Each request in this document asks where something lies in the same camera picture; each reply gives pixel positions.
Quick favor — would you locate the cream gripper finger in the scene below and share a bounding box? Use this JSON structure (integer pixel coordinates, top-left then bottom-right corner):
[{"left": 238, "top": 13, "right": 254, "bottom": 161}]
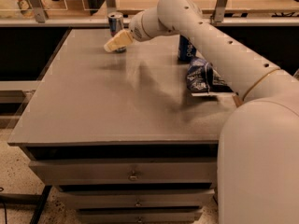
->
[{"left": 104, "top": 29, "right": 134, "bottom": 52}]

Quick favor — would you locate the middle drawer with knob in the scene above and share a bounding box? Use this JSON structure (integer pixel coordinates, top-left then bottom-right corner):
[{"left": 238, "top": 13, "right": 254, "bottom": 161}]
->
[{"left": 59, "top": 189, "right": 215, "bottom": 209}]

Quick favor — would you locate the grey drawer cabinet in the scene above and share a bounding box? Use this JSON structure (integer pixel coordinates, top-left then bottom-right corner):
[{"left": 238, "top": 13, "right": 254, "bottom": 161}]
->
[{"left": 9, "top": 30, "right": 235, "bottom": 213}]

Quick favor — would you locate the drawer with knob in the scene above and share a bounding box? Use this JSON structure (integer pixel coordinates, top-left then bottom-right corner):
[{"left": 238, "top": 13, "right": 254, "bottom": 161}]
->
[
  {"left": 59, "top": 189, "right": 215, "bottom": 209},
  {"left": 78, "top": 209, "right": 202, "bottom": 224},
  {"left": 29, "top": 159, "right": 217, "bottom": 186}
]

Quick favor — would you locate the top drawer with knob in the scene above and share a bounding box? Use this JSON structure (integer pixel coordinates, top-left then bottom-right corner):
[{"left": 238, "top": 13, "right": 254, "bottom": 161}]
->
[{"left": 29, "top": 159, "right": 217, "bottom": 186}]

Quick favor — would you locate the blue pepsi can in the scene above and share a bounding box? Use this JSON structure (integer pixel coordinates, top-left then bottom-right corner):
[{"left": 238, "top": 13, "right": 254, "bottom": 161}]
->
[{"left": 178, "top": 35, "right": 196, "bottom": 62}]

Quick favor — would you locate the blue chip bag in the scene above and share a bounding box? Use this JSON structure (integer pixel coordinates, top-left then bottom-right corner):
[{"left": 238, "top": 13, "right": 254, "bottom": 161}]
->
[{"left": 185, "top": 57, "right": 233, "bottom": 96}]

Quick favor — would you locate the grey metal shelf frame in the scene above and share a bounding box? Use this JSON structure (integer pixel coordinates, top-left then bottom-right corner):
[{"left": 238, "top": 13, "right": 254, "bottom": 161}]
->
[{"left": 0, "top": 0, "right": 299, "bottom": 27}]

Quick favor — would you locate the red bull can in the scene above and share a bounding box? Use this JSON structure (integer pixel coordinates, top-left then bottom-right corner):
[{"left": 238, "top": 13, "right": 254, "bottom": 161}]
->
[{"left": 107, "top": 11, "right": 126, "bottom": 53}]

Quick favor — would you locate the bottom drawer with knob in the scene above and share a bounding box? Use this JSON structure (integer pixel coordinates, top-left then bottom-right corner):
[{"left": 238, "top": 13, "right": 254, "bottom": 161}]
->
[{"left": 78, "top": 209, "right": 202, "bottom": 224}]

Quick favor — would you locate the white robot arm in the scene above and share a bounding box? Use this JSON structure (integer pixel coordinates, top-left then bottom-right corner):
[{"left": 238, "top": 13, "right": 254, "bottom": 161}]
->
[{"left": 105, "top": 0, "right": 299, "bottom": 224}]

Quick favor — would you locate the clear acrylic holder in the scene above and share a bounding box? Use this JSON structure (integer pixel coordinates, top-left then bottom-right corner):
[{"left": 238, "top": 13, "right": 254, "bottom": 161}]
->
[{"left": 0, "top": 0, "right": 68, "bottom": 20}]

